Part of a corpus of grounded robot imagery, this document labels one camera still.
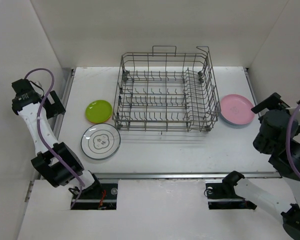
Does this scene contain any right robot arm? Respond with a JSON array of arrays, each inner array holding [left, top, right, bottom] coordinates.
[[221, 92, 300, 240]]

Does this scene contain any pink plate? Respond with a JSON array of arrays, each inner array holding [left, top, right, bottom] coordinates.
[[220, 94, 255, 125]]

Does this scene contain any orange plate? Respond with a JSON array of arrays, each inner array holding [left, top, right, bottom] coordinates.
[[87, 116, 111, 124]]

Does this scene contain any grey wire dish rack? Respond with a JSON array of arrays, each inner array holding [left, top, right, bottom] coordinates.
[[112, 46, 221, 132]]

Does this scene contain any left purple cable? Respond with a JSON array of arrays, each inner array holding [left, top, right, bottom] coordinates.
[[23, 68, 86, 210]]

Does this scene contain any plain white plate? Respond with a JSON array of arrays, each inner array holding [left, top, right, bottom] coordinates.
[[80, 123, 121, 161]]

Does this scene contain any blue plate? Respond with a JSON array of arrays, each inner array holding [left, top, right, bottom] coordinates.
[[220, 114, 251, 129]]

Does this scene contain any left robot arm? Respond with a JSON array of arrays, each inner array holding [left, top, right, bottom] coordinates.
[[11, 79, 102, 199]]

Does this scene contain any left aluminium rail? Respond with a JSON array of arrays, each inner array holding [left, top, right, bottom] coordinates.
[[38, 67, 76, 180]]

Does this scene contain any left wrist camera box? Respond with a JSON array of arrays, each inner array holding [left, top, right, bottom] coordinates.
[[30, 80, 44, 92]]

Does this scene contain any front aluminium rail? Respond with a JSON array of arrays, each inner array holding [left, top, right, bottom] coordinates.
[[95, 172, 281, 180]]

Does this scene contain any lime green plate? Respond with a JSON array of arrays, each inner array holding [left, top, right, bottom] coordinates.
[[85, 99, 113, 119]]

